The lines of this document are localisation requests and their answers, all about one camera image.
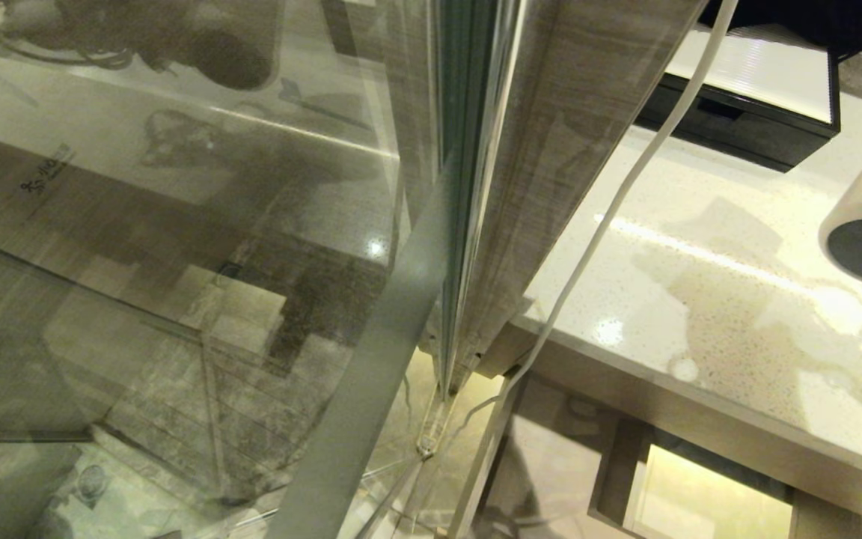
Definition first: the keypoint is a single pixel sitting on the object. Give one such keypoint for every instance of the wood grain wall panel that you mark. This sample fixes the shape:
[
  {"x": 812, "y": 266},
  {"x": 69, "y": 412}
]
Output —
[{"x": 573, "y": 112}]

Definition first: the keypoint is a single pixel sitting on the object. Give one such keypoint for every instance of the open wooden drawer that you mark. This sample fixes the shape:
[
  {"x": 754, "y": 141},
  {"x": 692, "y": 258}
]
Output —
[{"x": 700, "y": 501}]

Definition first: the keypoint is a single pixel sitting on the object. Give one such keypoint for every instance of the glass sliding door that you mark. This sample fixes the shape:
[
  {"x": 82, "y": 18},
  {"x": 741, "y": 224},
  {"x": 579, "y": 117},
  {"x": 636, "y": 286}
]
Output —
[{"x": 176, "y": 224}]

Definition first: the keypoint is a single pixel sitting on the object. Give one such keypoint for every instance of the wooden vanity cabinet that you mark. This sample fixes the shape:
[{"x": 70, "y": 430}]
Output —
[{"x": 625, "y": 393}]

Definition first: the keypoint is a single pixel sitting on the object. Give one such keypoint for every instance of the black box with white top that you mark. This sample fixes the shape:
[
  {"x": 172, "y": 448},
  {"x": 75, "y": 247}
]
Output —
[{"x": 760, "y": 75}]

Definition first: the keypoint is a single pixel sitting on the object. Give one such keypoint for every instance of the black bag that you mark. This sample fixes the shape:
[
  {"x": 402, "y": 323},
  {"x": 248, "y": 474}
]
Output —
[{"x": 812, "y": 19}]

